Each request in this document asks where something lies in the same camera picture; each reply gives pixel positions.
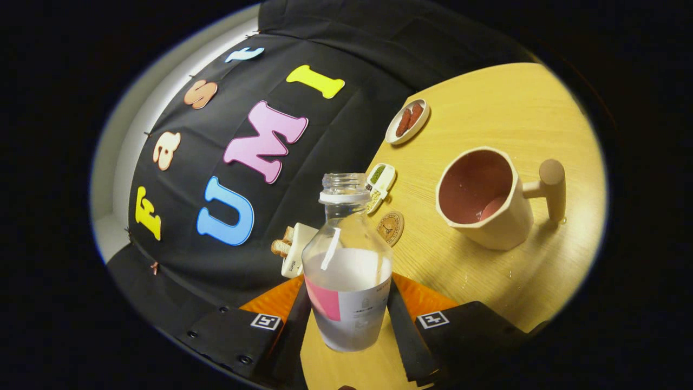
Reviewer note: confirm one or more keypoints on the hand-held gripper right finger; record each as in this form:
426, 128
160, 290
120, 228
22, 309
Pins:
406, 341

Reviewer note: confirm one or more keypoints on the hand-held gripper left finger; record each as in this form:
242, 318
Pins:
287, 341

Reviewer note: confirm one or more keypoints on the clear juice bottle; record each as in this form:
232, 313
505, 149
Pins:
346, 281

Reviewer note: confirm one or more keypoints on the round brown coaster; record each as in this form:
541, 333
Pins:
391, 227

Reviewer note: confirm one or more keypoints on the white toaster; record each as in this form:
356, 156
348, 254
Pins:
296, 249

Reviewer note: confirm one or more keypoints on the bread slice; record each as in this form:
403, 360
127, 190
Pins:
288, 234
280, 248

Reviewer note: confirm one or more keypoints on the white divided bean dish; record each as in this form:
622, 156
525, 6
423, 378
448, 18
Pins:
385, 181

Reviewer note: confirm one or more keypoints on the white round plate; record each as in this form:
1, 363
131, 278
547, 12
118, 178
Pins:
394, 136

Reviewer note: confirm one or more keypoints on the black backdrop cloth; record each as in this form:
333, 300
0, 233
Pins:
335, 135

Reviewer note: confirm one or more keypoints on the red meat piece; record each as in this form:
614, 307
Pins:
404, 123
416, 115

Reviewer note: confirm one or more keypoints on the wooden table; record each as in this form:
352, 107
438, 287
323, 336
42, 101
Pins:
514, 108

